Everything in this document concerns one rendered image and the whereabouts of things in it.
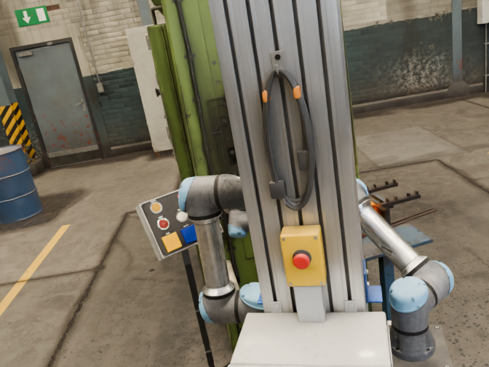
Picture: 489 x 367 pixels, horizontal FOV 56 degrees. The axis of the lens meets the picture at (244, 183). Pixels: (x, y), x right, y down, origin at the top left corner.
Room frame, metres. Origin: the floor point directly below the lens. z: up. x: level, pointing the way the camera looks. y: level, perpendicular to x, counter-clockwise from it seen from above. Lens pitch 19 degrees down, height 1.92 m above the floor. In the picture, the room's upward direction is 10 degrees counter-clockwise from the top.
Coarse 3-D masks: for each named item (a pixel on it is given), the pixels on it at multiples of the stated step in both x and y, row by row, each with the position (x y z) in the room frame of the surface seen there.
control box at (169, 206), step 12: (144, 204) 2.05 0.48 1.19; (168, 204) 2.09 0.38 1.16; (144, 216) 2.02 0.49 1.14; (156, 216) 2.04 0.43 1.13; (168, 216) 2.06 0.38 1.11; (144, 228) 2.05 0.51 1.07; (156, 228) 2.00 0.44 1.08; (168, 228) 2.02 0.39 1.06; (180, 228) 2.04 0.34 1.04; (156, 240) 1.97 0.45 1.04; (180, 240) 2.00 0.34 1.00; (156, 252) 1.98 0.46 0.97
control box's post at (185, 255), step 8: (184, 256) 2.13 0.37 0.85; (184, 264) 2.13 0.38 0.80; (192, 272) 2.14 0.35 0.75; (192, 280) 2.13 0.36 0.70; (192, 288) 2.13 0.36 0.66; (192, 296) 2.13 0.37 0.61; (200, 320) 2.13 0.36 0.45; (200, 328) 2.13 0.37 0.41; (208, 344) 2.13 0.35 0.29; (208, 352) 2.13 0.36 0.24; (208, 360) 2.13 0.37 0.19
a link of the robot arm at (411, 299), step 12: (396, 288) 1.26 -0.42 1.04; (408, 288) 1.25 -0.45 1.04; (420, 288) 1.23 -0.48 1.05; (432, 288) 1.26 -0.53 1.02; (396, 300) 1.23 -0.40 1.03; (408, 300) 1.20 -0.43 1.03; (420, 300) 1.20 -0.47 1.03; (432, 300) 1.24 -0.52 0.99; (396, 312) 1.23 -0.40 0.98; (408, 312) 1.20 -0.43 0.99; (420, 312) 1.20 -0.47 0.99; (396, 324) 1.23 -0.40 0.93; (408, 324) 1.20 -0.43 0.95; (420, 324) 1.20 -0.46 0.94
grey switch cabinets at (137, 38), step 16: (128, 32) 7.64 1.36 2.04; (144, 32) 7.63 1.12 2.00; (144, 48) 7.63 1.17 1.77; (144, 64) 7.64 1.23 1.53; (144, 80) 7.64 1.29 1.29; (144, 96) 7.64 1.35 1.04; (160, 96) 7.63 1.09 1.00; (160, 112) 7.63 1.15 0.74; (160, 128) 7.63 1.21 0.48; (160, 144) 7.64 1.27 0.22
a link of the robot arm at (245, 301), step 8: (248, 288) 1.40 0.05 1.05; (256, 288) 1.40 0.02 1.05; (240, 296) 1.37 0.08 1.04; (248, 296) 1.36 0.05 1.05; (256, 296) 1.35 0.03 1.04; (240, 304) 1.36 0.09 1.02; (248, 304) 1.34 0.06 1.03; (256, 304) 1.33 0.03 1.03; (240, 312) 1.35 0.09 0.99; (248, 312) 1.34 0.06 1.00; (256, 312) 1.33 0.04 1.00; (240, 320) 1.35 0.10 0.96
